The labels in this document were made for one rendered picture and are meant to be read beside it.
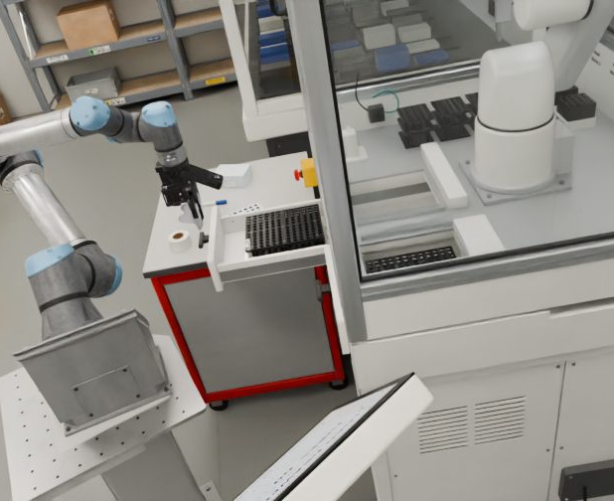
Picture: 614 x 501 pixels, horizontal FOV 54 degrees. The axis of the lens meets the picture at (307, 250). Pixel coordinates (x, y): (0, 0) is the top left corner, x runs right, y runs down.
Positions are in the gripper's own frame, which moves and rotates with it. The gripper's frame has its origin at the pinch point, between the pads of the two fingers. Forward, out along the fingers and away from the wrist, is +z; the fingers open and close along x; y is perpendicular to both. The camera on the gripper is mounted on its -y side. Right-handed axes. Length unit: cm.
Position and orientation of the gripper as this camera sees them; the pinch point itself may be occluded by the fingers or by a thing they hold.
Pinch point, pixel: (202, 222)
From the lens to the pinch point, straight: 171.7
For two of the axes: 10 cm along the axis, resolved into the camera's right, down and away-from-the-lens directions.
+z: 1.6, 7.9, 5.9
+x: 0.6, 5.9, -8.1
